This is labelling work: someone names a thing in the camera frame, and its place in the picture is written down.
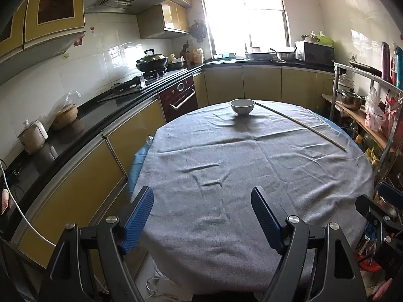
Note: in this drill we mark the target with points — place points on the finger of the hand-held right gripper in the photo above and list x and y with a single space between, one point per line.
371 207
392 195

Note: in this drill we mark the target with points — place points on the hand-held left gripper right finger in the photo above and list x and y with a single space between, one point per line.
266 220

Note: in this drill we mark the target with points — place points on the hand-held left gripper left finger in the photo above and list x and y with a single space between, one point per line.
137 220

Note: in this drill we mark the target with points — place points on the red plastic basket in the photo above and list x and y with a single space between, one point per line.
368 265

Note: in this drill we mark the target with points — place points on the blue plastic table sheet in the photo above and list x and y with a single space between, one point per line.
138 163

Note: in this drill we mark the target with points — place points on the red pink plastic bag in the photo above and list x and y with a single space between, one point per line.
393 114

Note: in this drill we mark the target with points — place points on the grey tablecloth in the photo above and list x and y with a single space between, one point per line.
220 151

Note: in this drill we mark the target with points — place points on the long thin wooden stick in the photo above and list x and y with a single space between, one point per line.
302 125

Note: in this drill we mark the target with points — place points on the steel pot with lid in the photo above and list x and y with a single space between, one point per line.
352 100

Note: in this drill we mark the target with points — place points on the white bowl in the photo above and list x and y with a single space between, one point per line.
242 106

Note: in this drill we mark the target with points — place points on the black kitchen countertop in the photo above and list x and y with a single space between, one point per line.
94 107

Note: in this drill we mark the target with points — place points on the metal shelf rack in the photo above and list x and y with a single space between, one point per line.
362 73

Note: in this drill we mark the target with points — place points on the brown clay pot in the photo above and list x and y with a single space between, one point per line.
64 116

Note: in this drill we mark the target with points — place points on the blue thermos flask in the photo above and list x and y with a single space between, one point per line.
400 67

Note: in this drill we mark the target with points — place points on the dark red oven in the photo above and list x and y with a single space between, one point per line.
178 97

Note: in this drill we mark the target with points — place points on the maroon thermos flask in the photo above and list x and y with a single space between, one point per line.
386 61

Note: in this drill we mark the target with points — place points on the white rice cooker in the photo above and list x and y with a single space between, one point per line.
31 137

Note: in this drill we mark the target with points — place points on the black gas stove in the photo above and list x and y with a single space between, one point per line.
129 85

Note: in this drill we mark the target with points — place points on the clear plastic bag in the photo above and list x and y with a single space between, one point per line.
71 97

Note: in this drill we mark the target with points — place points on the black wok with lid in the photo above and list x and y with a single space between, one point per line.
152 61

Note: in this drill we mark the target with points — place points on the black microwave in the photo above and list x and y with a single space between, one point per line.
318 53

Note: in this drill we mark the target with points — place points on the flat metal basin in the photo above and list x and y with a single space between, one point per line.
260 56

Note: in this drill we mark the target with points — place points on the round metal basin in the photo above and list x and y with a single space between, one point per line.
286 55

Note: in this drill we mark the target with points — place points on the green bag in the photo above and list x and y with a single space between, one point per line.
326 39

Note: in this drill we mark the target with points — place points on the knife block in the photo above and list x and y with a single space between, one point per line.
185 53

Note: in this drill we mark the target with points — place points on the orange bottle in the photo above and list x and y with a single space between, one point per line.
197 56

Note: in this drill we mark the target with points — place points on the bright window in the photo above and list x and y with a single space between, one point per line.
245 15

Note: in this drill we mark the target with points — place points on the small wall fan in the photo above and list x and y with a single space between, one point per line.
199 30

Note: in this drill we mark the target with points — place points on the yellow glass-door wall cabinet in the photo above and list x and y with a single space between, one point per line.
53 3

